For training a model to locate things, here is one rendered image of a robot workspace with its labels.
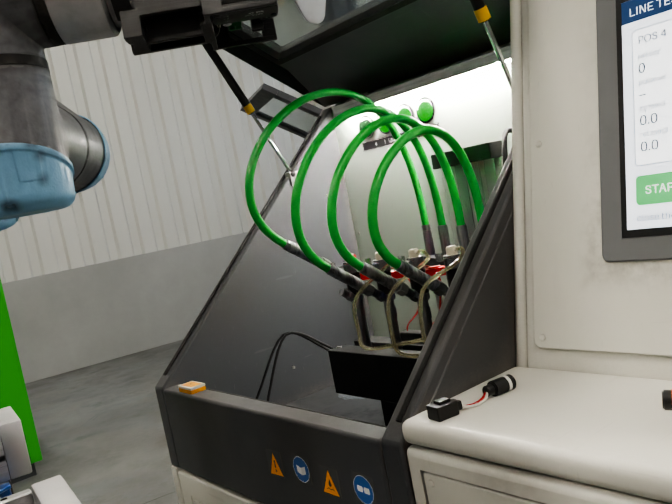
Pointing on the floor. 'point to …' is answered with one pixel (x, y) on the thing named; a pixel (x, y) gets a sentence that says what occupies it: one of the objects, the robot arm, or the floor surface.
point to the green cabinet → (15, 386)
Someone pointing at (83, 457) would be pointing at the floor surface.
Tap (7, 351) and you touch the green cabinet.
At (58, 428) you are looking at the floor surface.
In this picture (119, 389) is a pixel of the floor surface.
